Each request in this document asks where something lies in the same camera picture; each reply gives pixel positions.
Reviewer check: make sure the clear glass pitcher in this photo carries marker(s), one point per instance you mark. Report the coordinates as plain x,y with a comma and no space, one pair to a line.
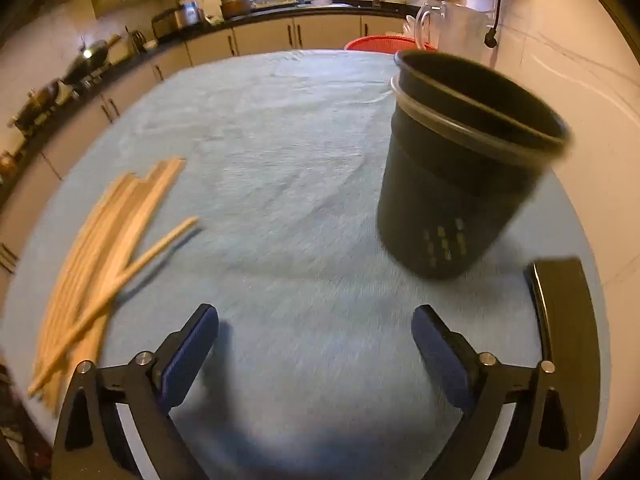
465,30

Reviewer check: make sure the black kitchen countertop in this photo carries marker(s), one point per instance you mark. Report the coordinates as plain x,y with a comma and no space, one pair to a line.
270,15

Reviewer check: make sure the blue towel tablecloth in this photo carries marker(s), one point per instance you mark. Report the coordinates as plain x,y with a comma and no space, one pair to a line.
275,185

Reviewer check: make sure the brown clay pot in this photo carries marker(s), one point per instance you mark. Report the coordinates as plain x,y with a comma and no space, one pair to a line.
235,6

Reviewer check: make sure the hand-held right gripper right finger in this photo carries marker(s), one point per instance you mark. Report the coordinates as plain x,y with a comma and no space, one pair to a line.
440,355

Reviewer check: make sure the steel sink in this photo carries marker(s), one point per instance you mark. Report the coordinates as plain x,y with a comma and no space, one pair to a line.
322,5

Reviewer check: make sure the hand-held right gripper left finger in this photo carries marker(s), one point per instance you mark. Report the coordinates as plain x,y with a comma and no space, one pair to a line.
192,355

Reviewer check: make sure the steel cooking pot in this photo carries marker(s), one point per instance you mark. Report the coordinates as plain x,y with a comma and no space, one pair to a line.
37,105

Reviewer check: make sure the red plastic basket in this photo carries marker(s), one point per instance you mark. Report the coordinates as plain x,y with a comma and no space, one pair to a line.
385,44

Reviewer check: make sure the silver rice cooker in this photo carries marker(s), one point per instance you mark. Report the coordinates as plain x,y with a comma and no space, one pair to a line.
167,24

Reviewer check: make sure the black utensil holder cup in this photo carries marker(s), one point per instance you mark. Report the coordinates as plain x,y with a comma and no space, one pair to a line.
450,185

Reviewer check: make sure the black wok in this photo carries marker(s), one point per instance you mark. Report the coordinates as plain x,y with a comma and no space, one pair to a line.
90,60

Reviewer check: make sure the bundle of wooden chopsticks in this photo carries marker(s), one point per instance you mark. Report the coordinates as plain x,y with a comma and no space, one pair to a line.
100,240

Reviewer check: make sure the black smartphone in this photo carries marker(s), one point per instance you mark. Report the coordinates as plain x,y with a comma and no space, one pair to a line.
565,310

